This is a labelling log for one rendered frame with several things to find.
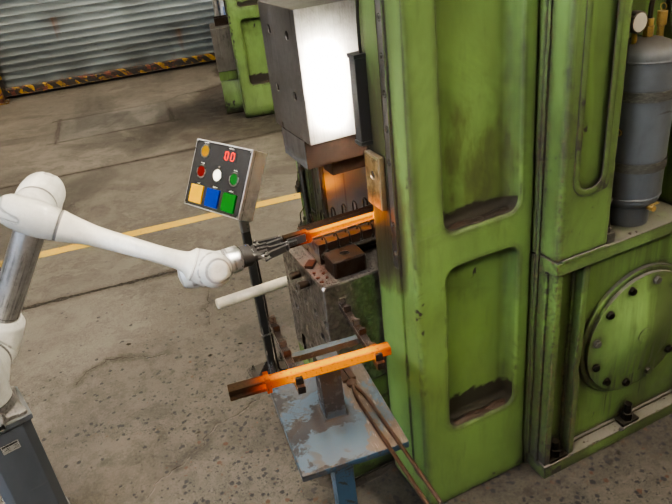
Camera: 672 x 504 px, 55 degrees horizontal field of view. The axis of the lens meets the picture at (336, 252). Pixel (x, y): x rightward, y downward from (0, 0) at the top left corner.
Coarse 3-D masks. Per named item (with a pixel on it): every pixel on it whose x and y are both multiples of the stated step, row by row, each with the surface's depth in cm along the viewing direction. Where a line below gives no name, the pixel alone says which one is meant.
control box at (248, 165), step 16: (208, 144) 267; (224, 144) 261; (208, 160) 266; (224, 160) 260; (240, 160) 255; (256, 160) 254; (192, 176) 272; (208, 176) 266; (224, 176) 260; (240, 176) 255; (256, 176) 256; (240, 192) 254; (256, 192) 258; (208, 208) 265; (240, 208) 254
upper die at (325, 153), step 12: (288, 132) 215; (288, 144) 219; (300, 144) 208; (324, 144) 207; (336, 144) 209; (348, 144) 211; (300, 156) 211; (312, 156) 207; (324, 156) 209; (336, 156) 211; (348, 156) 213; (312, 168) 209
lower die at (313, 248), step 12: (372, 204) 249; (336, 216) 243; (348, 216) 240; (300, 228) 237; (312, 228) 234; (348, 228) 230; (312, 240) 226; (324, 240) 225; (336, 240) 224; (348, 240) 226; (312, 252) 230
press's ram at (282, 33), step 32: (288, 0) 197; (320, 0) 190; (352, 0) 187; (288, 32) 188; (320, 32) 186; (352, 32) 191; (288, 64) 196; (320, 64) 190; (288, 96) 204; (320, 96) 194; (288, 128) 214; (320, 128) 199; (352, 128) 203
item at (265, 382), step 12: (372, 348) 165; (384, 348) 165; (324, 360) 163; (336, 360) 163; (348, 360) 163; (360, 360) 164; (264, 372) 161; (276, 372) 161; (288, 372) 161; (300, 372) 160; (312, 372) 161; (324, 372) 162; (240, 384) 158; (252, 384) 158; (264, 384) 159; (276, 384) 159; (240, 396) 158
